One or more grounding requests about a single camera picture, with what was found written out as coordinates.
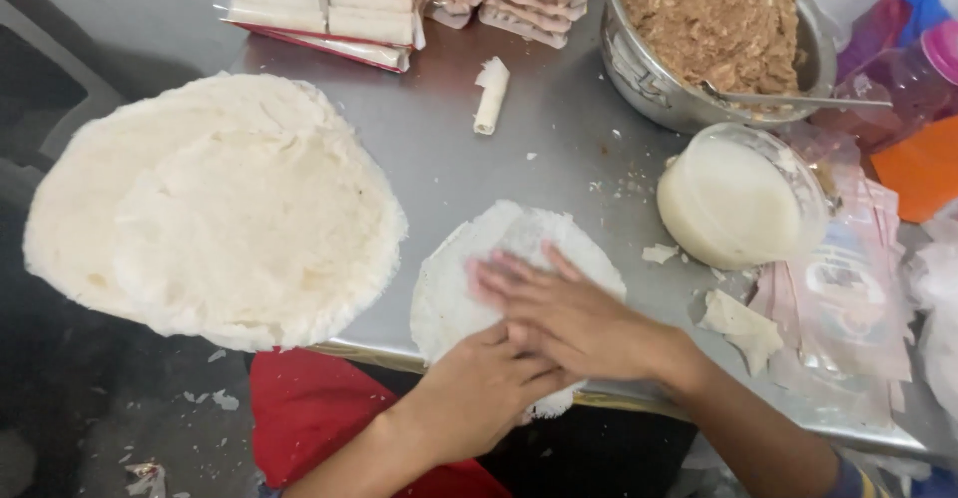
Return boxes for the person's right hand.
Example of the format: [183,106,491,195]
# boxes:
[465,242,706,388]

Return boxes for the person's left hand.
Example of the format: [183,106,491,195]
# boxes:
[403,321,589,471]

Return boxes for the single round white wrapper sheet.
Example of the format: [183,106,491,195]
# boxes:
[409,199,628,422]

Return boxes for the large torn wrapper piece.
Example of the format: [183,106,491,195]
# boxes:
[698,288,785,378]

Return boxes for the person's red clothing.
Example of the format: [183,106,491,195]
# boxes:
[248,347,514,498]

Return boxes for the white paste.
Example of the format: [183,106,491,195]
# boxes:
[658,136,805,270]

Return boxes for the rolled white spring roll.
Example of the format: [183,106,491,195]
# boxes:
[472,56,512,137]

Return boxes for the pile of empty plastic pouches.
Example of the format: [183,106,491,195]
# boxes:
[747,127,916,428]

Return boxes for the large metal bowl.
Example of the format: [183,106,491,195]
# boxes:
[600,0,838,137]

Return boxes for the clear glass bowl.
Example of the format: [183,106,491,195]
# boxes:
[656,121,832,271]

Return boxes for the metal spoon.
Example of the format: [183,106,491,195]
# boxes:
[700,79,895,111]

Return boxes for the stack of white wrappers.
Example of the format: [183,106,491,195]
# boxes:
[22,71,410,354]

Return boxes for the pile of clear roll packets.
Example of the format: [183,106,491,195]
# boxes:
[412,0,594,50]

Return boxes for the white plastic bag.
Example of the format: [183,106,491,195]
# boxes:
[904,200,958,441]

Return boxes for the brown minced filling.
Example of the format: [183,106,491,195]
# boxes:
[617,0,807,96]

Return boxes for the crumpled wrapper on floor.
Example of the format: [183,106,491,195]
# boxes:
[124,461,168,498]

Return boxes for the orange plastic lid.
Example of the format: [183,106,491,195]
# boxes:
[870,115,958,224]

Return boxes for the red-edged packs of rolls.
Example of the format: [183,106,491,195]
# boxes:
[213,0,427,74]

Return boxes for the pink plastic bottle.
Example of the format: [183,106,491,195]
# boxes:
[810,19,958,156]

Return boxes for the blue and purple plastic bag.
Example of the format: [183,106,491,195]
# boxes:
[837,0,958,83]

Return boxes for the grey chair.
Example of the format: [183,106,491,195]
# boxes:
[0,0,205,207]

